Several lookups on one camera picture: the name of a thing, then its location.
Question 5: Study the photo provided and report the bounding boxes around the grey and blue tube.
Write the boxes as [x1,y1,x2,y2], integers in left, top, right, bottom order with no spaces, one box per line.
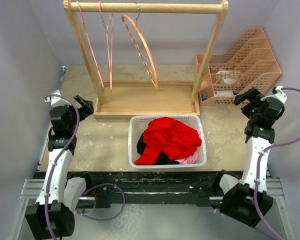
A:
[201,92,208,101]

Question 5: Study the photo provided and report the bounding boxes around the red t shirt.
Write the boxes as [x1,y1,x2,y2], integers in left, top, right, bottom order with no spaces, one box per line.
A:
[135,117,190,166]

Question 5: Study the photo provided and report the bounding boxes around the aluminium rail frame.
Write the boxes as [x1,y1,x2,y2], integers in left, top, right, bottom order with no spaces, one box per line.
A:
[7,65,297,240]

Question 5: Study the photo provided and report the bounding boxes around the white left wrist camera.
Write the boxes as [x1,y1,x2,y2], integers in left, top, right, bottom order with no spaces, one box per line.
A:
[44,89,71,108]

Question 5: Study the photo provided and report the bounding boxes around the white box with red logo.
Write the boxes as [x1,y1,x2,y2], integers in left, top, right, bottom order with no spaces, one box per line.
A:
[213,90,234,97]

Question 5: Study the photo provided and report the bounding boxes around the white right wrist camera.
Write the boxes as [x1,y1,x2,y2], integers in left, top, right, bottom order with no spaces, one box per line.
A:
[260,85,287,104]

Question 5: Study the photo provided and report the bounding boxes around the wooden hanger with metal hook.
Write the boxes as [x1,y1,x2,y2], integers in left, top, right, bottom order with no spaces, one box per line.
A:
[121,2,159,90]

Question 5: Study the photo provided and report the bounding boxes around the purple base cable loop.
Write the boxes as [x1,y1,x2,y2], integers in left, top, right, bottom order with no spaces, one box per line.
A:
[74,183,126,222]

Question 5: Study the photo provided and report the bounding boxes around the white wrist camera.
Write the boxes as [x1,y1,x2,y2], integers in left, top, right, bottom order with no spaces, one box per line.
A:
[44,89,71,108]
[260,85,287,104]

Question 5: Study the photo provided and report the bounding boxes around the black t shirt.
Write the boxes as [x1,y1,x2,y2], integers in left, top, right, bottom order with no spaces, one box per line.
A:
[136,134,179,165]

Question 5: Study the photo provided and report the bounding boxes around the peach plastic file organizer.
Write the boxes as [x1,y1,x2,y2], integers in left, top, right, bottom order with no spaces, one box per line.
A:
[198,27,282,106]

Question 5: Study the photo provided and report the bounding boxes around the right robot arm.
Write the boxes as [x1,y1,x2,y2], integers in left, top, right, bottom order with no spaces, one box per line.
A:
[212,86,287,228]

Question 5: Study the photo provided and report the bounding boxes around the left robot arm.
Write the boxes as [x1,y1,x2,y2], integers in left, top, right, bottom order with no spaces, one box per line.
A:
[25,90,94,240]

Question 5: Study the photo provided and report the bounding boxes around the wooden clothes rack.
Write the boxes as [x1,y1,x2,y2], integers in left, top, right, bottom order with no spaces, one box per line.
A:
[63,0,229,120]

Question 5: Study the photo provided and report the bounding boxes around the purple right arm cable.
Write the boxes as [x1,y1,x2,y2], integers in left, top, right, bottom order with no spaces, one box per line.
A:
[252,87,300,240]

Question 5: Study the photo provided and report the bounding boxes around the white plastic basket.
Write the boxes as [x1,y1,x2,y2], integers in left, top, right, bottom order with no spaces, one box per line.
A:
[127,113,207,170]

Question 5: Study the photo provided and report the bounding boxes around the pink wire hanger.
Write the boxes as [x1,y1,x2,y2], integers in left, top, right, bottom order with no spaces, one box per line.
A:
[98,1,114,92]
[76,1,105,90]

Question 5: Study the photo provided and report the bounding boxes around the pink t shirt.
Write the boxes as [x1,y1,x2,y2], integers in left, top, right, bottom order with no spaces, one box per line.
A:
[174,127,202,164]

